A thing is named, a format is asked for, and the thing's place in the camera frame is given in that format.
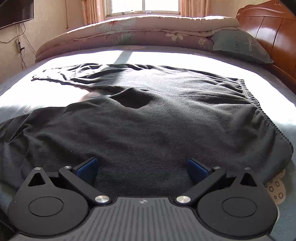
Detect folded floral quilt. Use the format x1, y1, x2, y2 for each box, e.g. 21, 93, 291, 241
35, 15, 239, 62

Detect pink curtain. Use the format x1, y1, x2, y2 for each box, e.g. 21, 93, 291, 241
81, 0, 105, 25
180, 0, 210, 18

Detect wooden headboard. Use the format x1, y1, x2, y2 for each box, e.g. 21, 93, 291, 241
236, 1, 295, 91

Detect grey patterned bed sheet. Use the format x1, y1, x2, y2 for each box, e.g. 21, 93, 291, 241
0, 45, 296, 241

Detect wall power strip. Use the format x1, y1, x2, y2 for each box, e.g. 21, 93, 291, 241
16, 40, 25, 53

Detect green grey pillow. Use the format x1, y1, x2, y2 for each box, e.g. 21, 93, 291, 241
211, 30, 274, 64

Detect black sweatpants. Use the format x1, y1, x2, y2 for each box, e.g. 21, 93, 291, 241
1, 63, 293, 196

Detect wall cable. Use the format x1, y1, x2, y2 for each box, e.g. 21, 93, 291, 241
0, 22, 38, 70

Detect wall mounted television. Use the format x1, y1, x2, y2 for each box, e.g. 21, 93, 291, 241
0, 0, 34, 29

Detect left pink curtain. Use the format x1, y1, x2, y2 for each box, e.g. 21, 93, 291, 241
81, 0, 105, 25

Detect right pink curtain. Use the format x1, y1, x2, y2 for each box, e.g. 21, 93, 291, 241
180, 0, 210, 18

